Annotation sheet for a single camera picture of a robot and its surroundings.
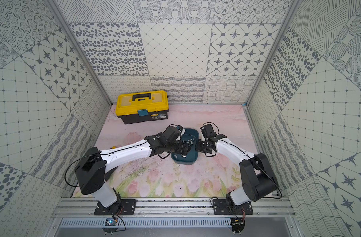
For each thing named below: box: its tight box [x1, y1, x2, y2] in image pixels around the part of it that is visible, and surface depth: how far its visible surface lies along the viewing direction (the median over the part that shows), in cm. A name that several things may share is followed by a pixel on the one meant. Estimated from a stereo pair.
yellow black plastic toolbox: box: [115, 90, 170, 125], surface depth 101 cm
